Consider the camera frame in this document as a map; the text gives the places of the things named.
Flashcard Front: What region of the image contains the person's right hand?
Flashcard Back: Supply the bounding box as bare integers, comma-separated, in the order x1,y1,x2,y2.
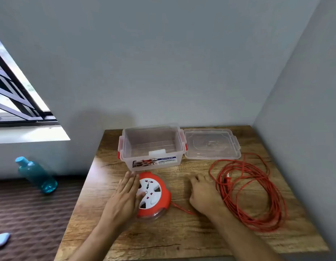
189,174,226,216

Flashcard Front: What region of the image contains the person's left hand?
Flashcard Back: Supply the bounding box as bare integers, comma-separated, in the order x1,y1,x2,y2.
101,171,146,229

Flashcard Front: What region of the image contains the red and white cable reel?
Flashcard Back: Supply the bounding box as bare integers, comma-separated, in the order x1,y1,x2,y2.
135,171,172,220

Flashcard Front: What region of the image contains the clear plastic box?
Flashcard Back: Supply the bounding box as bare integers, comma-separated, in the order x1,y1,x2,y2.
118,124,188,172

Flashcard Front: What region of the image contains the red extension cord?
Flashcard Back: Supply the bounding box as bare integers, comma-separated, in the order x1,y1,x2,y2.
171,152,289,233

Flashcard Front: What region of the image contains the person's right forearm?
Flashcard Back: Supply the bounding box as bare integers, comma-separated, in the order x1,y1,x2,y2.
209,209,282,261

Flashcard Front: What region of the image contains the clear plastic lid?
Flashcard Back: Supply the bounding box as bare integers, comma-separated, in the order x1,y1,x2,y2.
182,128,242,161

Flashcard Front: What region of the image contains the teal plastic bottle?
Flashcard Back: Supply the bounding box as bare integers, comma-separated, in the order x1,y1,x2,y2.
15,156,58,194

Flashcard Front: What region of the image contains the white window sill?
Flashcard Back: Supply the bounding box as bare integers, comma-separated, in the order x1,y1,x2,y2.
0,125,71,144

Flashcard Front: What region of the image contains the small white oval object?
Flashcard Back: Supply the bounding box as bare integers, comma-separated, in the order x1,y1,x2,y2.
0,232,11,248

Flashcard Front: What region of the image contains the black window frame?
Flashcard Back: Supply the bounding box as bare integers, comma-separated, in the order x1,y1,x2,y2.
0,34,60,128

